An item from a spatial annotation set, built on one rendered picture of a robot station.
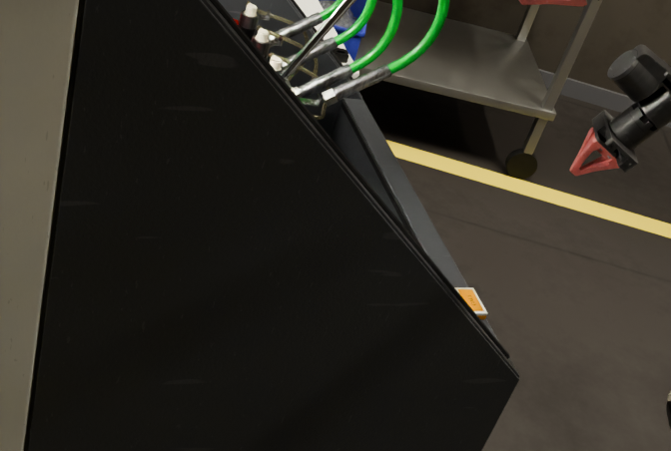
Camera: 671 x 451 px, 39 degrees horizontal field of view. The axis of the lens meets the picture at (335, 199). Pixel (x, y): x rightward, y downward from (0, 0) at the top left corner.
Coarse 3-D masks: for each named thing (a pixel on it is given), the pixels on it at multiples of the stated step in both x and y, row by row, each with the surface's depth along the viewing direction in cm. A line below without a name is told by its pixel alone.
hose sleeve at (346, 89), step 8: (368, 72) 126; (376, 72) 126; (384, 72) 126; (352, 80) 126; (360, 80) 126; (368, 80) 126; (376, 80) 126; (336, 88) 126; (344, 88) 126; (352, 88) 126; (360, 88) 126; (336, 96) 126; (344, 96) 126
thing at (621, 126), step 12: (636, 108) 148; (612, 120) 152; (624, 120) 149; (636, 120) 148; (648, 120) 148; (612, 132) 150; (624, 132) 149; (636, 132) 148; (648, 132) 148; (612, 144) 148; (624, 144) 150; (636, 144) 150
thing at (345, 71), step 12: (396, 0) 129; (396, 12) 130; (396, 24) 131; (384, 36) 133; (384, 48) 133; (360, 60) 134; (372, 60) 134; (336, 72) 134; (348, 72) 134; (312, 84) 134; (324, 84) 134; (300, 96) 134
